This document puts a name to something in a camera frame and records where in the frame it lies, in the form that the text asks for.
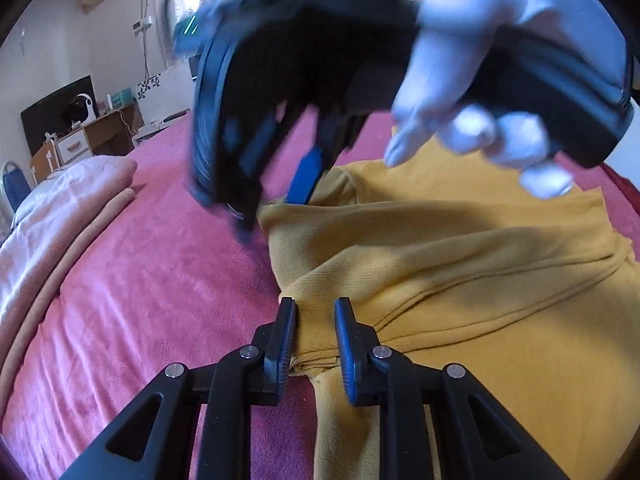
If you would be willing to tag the pink bed blanket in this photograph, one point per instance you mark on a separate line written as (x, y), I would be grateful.
(167, 282)

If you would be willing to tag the wooden desk with drawers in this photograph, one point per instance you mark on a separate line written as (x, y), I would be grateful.
(109, 135)

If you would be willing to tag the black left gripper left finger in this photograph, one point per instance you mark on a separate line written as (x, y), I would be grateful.
(195, 419)

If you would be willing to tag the folded light pink blanket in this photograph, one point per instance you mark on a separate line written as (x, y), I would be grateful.
(54, 227)

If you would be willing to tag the white gloved right hand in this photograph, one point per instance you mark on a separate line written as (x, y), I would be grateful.
(454, 37)

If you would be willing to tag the black flat monitor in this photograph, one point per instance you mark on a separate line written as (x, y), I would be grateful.
(46, 115)

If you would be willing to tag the blue white chair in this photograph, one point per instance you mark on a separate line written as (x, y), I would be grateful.
(14, 185)

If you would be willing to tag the mustard yellow sweater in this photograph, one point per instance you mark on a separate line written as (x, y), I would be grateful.
(449, 260)

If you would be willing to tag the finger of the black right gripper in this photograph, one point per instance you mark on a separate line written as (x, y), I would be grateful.
(308, 173)

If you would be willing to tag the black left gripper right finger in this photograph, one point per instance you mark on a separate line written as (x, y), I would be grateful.
(434, 424)

